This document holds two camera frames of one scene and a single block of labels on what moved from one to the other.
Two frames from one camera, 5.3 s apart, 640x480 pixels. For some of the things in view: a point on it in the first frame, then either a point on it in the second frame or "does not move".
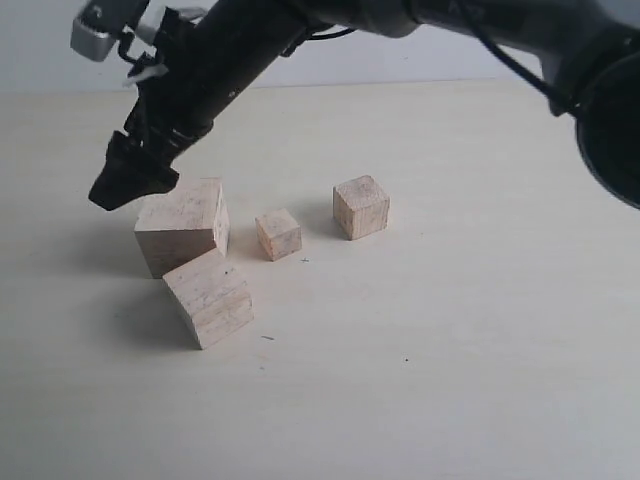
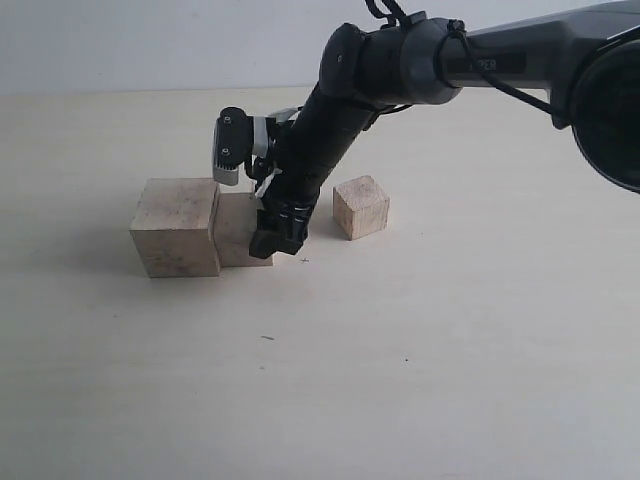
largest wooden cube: (182, 225) does not move
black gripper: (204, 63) -> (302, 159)
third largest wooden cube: (361, 207) does not move
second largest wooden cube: (211, 295) -> (234, 221)
